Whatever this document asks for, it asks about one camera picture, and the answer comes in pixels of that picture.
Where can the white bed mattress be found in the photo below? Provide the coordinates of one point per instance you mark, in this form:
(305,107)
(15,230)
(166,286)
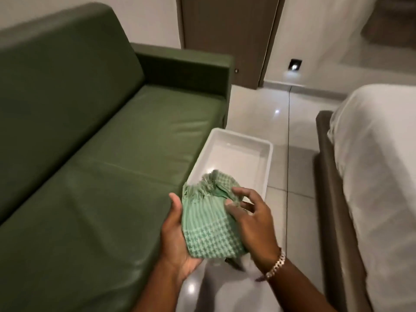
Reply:
(377,178)

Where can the green checked cloth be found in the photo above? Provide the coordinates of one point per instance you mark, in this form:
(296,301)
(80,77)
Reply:
(209,220)

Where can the person's right hand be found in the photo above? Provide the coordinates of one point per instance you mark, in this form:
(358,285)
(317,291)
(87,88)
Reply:
(256,230)

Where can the green leather sofa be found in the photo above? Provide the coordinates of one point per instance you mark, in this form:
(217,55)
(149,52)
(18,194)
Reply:
(91,152)

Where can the brown wooden door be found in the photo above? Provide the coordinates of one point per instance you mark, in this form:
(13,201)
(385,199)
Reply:
(230,35)

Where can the person's left thumb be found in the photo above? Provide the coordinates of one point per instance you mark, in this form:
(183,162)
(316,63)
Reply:
(175,207)

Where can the person's left hand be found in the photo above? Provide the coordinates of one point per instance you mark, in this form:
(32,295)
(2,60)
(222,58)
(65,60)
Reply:
(174,246)

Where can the person's right thumb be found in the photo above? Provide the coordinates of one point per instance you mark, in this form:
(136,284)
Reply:
(234,215)

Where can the brown bed frame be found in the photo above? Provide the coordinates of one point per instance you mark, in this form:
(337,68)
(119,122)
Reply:
(338,224)

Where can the recessed wall night light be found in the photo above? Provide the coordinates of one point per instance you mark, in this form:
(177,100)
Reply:
(295,65)

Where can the white plastic tray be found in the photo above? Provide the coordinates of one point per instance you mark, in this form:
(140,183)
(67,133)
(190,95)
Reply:
(237,159)

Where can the person's right middle finger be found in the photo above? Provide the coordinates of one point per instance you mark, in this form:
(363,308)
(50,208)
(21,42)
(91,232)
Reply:
(244,206)

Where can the person's right forearm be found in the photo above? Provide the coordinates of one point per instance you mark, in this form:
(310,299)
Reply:
(292,285)

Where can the person's left forearm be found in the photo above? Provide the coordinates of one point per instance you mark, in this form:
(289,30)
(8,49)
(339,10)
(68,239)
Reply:
(156,289)

